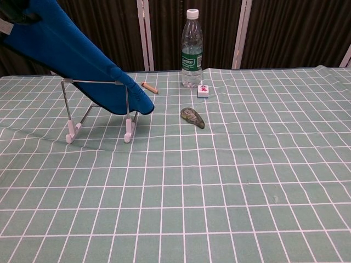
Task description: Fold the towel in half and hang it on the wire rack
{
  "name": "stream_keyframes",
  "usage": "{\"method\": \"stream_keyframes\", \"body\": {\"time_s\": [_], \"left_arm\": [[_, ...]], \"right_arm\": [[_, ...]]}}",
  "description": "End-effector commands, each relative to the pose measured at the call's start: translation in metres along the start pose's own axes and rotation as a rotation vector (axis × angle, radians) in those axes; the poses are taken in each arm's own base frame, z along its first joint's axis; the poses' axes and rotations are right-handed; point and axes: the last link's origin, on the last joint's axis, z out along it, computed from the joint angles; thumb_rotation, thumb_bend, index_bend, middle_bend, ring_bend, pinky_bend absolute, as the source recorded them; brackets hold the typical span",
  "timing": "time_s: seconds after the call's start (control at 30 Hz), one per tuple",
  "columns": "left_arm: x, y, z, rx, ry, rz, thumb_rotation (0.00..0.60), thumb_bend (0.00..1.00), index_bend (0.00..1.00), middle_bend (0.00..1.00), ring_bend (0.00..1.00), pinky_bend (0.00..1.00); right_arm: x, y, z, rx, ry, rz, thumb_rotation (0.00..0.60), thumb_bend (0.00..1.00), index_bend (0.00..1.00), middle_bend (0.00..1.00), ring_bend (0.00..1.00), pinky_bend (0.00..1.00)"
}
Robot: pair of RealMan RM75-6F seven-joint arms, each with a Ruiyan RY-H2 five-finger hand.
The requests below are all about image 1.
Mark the clear water bottle green label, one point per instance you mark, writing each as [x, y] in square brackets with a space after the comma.
[192, 63]

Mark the white mahjong tile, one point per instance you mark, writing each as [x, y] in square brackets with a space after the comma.
[203, 91]

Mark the green grid tablecloth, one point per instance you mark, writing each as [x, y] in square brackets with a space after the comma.
[246, 164]

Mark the dark brown pleated curtain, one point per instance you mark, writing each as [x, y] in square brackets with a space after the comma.
[288, 33]

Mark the blue towel with black trim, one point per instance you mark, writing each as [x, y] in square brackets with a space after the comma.
[68, 49]

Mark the white metal screen post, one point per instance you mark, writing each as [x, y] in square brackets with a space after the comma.
[346, 57]
[242, 33]
[144, 35]

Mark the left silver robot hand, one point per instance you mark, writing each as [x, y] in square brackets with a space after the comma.
[13, 11]

